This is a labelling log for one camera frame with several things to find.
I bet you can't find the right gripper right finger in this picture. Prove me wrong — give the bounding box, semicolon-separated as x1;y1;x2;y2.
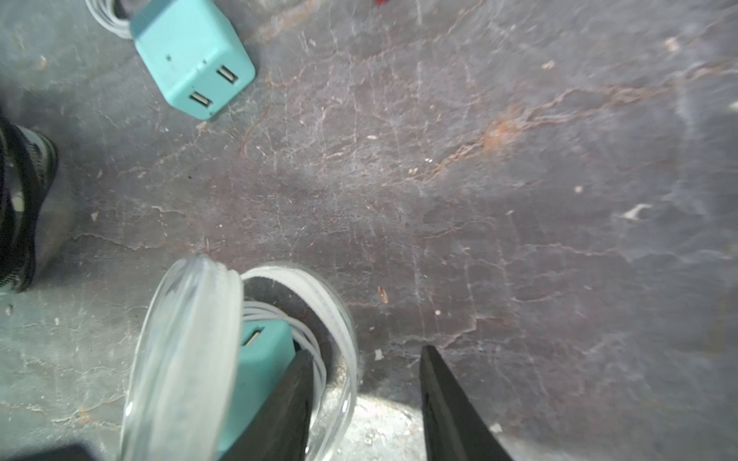
420;346;512;461

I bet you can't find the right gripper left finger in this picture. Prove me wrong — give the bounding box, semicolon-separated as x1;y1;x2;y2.
222;351;314;461

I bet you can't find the teal charger cube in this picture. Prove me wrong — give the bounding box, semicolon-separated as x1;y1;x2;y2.
130;0;256;120
218;320;295;457

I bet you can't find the white cable coil far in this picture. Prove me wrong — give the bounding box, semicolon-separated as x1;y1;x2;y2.
85;0;135;40

